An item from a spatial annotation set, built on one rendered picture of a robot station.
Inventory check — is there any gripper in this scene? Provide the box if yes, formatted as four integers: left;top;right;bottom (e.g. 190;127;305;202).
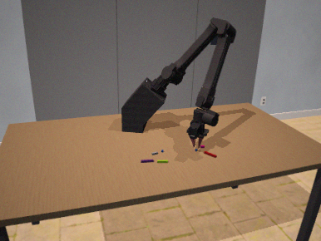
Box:
190;129;209;149

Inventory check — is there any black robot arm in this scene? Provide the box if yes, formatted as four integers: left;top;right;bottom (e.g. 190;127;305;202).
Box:
146;17;236;140

